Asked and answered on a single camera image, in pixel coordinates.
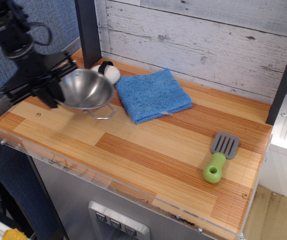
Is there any white ball with black strap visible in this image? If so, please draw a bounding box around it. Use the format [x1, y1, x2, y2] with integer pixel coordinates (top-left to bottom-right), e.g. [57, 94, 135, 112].
[91, 61, 121, 85]

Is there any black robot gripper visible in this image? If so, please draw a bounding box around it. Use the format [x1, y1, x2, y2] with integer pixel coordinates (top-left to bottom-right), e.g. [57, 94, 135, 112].
[0, 51, 78, 108]

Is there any silver button control panel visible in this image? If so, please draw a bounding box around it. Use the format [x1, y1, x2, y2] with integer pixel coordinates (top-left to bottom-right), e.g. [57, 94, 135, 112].
[88, 200, 151, 240]

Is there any stainless steel colander bowl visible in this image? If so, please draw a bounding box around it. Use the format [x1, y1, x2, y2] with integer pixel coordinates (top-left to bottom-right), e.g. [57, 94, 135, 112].
[55, 68, 116, 120]

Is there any blue folded cloth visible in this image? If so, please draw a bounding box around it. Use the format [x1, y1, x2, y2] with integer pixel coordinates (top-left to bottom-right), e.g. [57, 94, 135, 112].
[115, 68, 193, 124]

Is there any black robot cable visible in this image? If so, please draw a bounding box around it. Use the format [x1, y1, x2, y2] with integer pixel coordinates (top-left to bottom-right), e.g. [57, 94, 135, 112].
[25, 21, 53, 46]

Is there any clear acrylic table guard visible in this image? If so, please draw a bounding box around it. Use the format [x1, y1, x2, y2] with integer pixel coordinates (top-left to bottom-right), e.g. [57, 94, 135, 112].
[0, 37, 274, 240]

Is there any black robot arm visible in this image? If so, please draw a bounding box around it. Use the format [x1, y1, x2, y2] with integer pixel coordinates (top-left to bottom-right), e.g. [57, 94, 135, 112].
[0, 0, 77, 109]

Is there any dark left frame post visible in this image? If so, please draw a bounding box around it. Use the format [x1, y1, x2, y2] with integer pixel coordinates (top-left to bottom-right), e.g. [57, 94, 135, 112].
[74, 0, 102, 69]

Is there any grey green toy spatula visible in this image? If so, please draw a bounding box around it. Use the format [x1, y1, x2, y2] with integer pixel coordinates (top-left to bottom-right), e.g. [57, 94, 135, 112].
[203, 132, 240, 184]

